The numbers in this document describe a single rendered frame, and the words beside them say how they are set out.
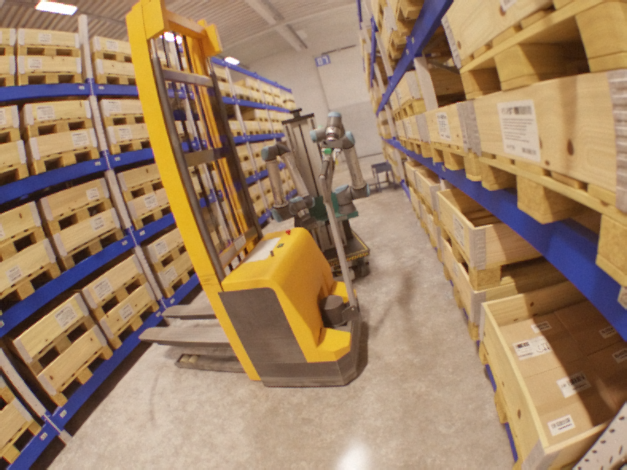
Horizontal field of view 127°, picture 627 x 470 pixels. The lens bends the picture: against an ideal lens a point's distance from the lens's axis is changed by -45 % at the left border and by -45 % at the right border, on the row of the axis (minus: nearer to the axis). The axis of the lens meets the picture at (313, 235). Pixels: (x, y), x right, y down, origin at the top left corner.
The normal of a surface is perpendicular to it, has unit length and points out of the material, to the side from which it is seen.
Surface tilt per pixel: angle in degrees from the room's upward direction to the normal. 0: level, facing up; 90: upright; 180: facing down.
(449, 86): 90
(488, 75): 90
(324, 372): 90
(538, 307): 90
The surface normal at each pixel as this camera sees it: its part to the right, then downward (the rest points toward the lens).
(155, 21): -0.18, 0.36
